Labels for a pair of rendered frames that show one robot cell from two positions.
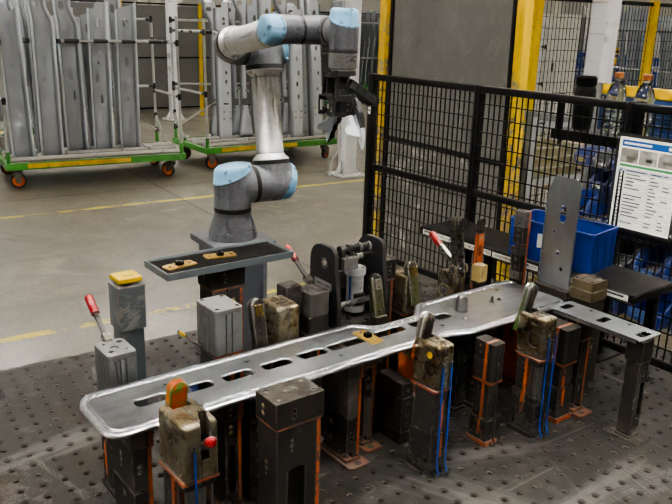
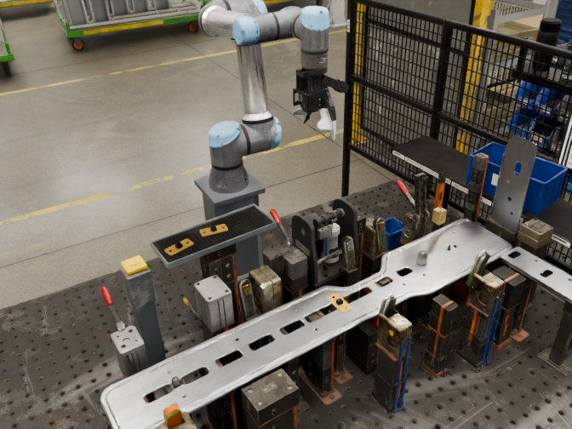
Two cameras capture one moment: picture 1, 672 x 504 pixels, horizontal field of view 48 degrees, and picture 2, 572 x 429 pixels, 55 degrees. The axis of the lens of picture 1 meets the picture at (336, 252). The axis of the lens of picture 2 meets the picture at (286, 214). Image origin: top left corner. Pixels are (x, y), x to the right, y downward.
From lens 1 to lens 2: 0.63 m
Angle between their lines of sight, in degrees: 17
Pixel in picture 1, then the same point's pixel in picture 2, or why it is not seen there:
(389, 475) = (357, 410)
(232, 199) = (225, 158)
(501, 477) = (449, 413)
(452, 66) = not seen: outside the picture
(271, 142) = (257, 104)
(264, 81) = (248, 50)
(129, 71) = not seen: outside the picture
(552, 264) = (504, 208)
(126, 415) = (136, 415)
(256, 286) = not seen: hidden behind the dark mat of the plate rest
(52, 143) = (100, 11)
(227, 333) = (220, 314)
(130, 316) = (140, 296)
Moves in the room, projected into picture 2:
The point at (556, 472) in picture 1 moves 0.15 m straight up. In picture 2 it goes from (494, 407) to (504, 374)
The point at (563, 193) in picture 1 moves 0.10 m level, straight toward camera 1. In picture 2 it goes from (519, 151) to (517, 165)
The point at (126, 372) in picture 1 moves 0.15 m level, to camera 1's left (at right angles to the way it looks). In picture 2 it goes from (138, 359) to (83, 357)
